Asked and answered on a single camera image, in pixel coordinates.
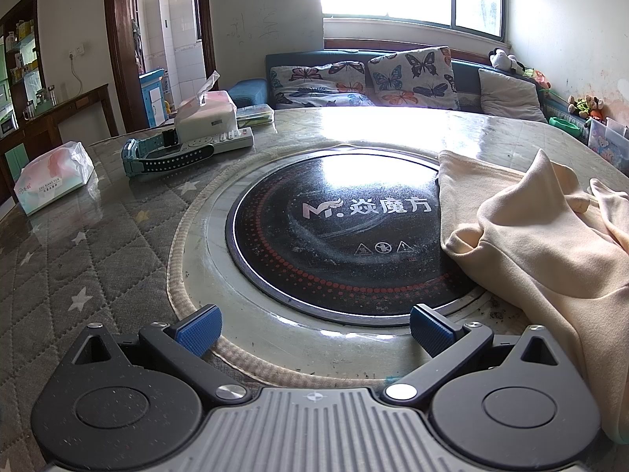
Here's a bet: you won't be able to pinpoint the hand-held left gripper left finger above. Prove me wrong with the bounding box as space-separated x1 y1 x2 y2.
63 304 250 407

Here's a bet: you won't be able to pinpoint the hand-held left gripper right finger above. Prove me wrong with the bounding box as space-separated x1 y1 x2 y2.
381 304 567 405

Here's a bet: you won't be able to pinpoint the cream garment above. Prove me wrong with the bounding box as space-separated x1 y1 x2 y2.
437 147 629 446

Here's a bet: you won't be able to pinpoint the round black induction cooktop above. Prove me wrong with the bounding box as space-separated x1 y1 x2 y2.
227 146 486 326

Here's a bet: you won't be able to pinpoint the blue smartwatch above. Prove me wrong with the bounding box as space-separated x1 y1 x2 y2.
122 129 216 178

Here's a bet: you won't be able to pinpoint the white pink tissue pack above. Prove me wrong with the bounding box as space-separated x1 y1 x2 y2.
14 141 95 216

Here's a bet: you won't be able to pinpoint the white tissue box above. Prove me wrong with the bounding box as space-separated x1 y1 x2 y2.
174 71 239 143

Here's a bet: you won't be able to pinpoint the flat clear plastic box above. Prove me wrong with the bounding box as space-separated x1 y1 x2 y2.
235 104 275 131

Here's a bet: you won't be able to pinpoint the blue white toy cabinet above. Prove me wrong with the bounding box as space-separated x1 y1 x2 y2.
138 68 171 129

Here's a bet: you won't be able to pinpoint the green bowl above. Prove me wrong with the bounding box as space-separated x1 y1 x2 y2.
549 116 583 135

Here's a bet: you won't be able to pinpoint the blue sofa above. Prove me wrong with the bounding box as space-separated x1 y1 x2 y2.
228 49 554 125

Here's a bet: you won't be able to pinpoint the grey pillow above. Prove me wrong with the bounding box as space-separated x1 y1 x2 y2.
478 68 548 124

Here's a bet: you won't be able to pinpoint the dark wooden sideboard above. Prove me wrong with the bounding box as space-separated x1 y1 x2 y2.
0 83 119 207

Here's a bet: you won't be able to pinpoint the butterfly print pillow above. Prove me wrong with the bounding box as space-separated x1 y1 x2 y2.
366 46 462 111
269 60 375 109

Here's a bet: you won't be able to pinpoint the clear plastic storage box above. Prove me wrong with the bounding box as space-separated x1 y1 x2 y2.
587 116 629 167

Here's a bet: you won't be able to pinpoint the small plush toys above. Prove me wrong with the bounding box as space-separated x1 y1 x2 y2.
567 94 605 120

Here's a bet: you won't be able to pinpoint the panda plush toy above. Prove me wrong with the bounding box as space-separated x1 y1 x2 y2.
487 48 530 76

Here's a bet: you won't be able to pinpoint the wooden display shelf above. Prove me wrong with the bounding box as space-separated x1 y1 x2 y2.
0 0 48 139

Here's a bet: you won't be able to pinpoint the brown wooden door frame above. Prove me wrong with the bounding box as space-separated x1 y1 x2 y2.
103 0 220 133

